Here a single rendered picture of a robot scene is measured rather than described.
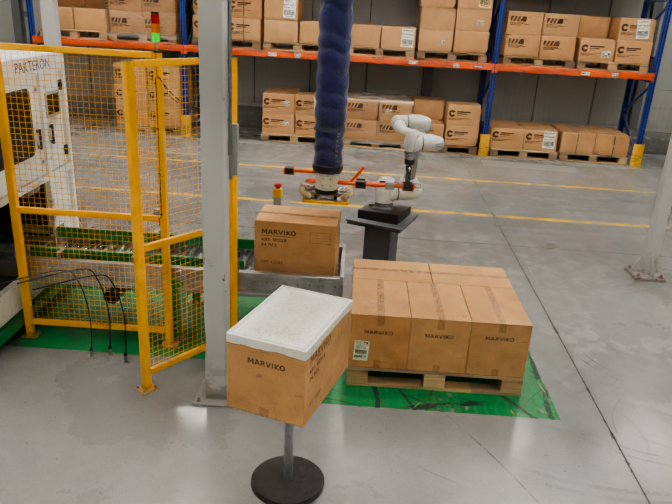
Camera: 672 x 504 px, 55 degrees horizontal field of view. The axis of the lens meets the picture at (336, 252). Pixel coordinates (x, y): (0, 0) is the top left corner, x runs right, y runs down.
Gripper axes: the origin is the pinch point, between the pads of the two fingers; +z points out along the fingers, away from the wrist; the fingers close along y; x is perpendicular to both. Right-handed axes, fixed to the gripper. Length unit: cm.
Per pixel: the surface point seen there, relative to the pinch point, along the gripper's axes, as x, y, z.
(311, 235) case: -68, 23, 35
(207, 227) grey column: -124, 112, 3
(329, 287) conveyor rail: -52, 37, 70
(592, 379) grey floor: 143, 54, 121
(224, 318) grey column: -114, 112, 62
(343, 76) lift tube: -52, 9, -77
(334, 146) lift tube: -55, 11, -28
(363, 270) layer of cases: -28, 7, 67
